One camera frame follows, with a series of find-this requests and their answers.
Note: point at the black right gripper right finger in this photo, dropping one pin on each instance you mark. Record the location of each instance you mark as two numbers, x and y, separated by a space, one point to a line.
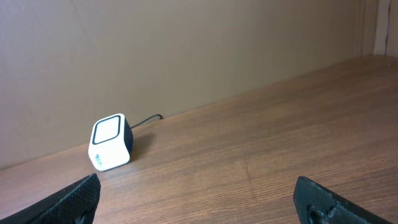
315 203

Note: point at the white barcode scanner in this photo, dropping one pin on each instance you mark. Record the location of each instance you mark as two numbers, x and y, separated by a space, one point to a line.
111 142

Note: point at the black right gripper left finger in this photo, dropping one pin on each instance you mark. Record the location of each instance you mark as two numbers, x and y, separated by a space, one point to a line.
74 204

